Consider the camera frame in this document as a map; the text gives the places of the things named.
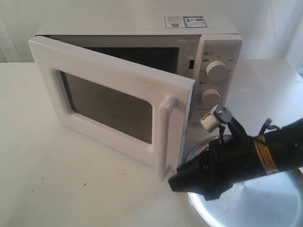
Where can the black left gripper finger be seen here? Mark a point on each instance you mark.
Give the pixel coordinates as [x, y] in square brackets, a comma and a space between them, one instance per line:
[190, 177]

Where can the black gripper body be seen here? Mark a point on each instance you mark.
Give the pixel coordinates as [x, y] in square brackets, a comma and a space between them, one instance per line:
[226, 163]

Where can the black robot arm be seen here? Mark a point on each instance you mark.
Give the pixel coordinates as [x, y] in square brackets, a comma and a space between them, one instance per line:
[278, 151]

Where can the white microwave oven body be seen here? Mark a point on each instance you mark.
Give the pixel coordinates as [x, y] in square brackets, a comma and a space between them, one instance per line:
[146, 41]

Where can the round stainless steel plate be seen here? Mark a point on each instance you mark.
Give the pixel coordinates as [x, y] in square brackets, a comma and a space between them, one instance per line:
[270, 201]

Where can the lower white control knob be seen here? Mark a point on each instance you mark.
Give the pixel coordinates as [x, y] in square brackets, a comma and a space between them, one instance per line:
[210, 97]

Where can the white control knob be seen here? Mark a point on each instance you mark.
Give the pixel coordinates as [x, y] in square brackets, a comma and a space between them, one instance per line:
[210, 97]
[217, 71]

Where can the upper white control knob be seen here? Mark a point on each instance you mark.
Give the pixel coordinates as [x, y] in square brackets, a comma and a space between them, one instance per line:
[217, 71]

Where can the blue white label sticker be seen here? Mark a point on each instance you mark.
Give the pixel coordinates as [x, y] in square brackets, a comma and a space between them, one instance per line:
[185, 22]

